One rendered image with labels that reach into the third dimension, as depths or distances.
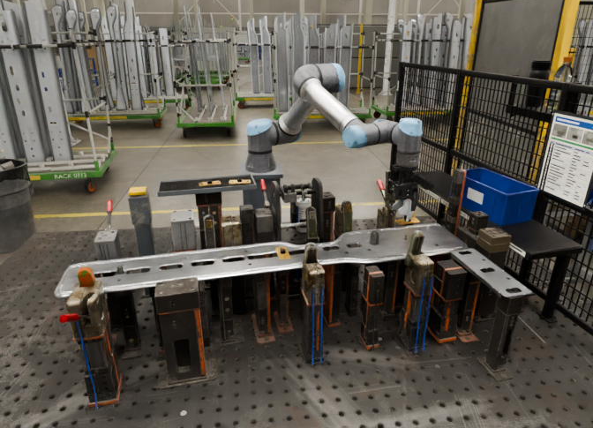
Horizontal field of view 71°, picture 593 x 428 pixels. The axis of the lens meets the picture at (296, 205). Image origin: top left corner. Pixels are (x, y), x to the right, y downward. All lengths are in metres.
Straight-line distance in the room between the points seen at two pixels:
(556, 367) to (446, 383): 0.39
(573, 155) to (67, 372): 1.84
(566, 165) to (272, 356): 1.23
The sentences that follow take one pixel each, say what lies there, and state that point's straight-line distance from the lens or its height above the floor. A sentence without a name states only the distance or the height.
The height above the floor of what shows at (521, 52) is 1.58.
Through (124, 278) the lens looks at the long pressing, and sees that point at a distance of 1.43.
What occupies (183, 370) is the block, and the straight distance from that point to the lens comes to 1.43.
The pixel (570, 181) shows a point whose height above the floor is 1.23.
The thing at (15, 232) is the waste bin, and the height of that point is 0.18.
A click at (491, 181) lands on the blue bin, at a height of 1.12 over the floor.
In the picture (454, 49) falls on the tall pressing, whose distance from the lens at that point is 9.34.
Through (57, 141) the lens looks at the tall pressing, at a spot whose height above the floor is 0.54.
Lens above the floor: 1.70
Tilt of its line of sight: 22 degrees down
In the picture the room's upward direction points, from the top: straight up
